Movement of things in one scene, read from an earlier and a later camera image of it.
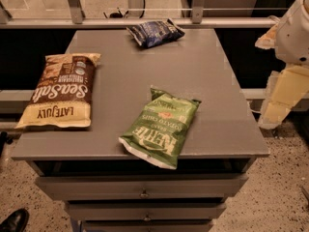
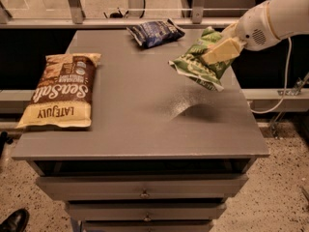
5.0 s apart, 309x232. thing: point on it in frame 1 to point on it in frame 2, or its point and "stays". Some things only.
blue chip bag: (150, 34) stays
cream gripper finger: (286, 87) to (224, 52)
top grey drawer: (142, 188) stays
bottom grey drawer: (148, 225) stays
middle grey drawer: (143, 211) stays
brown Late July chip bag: (63, 97) stays
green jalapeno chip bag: (159, 134) to (194, 67)
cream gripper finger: (267, 41) to (231, 30)
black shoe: (16, 221) stays
